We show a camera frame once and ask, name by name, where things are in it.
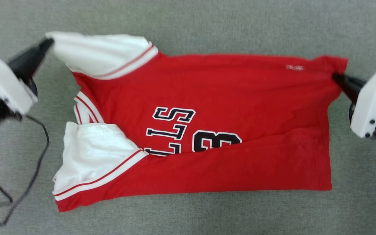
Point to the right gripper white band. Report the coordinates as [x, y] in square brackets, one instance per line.
[370, 104]

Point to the red white basketball jersey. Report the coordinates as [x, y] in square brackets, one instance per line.
[240, 98]

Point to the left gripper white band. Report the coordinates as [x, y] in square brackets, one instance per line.
[2, 81]

